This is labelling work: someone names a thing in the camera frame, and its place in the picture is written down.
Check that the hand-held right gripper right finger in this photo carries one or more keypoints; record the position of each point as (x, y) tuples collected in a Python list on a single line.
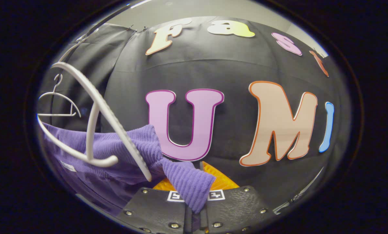
[(236, 208)]

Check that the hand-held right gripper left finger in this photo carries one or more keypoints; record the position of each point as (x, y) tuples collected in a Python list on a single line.
[(155, 211)]

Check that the purple ribbed jacket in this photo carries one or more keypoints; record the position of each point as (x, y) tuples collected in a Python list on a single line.
[(184, 182)]

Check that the white plastic hanger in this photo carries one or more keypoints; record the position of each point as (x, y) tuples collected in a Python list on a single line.
[(64, 96), (106, 104)]

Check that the black backdrop cloth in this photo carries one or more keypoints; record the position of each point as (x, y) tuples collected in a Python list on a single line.
[(245, 65)]

